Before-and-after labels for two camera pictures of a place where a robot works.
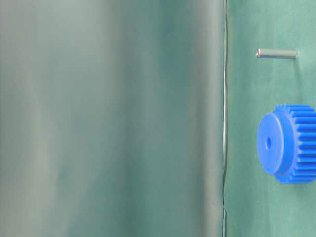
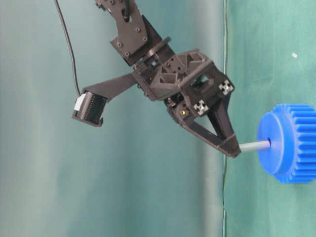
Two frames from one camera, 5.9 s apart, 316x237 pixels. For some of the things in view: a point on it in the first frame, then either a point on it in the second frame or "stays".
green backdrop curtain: x=112 y=118 stays
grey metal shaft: x=276 y=53 → x=256 y=145
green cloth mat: x=255 y=204 stays
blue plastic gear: x=286 y=142 stays
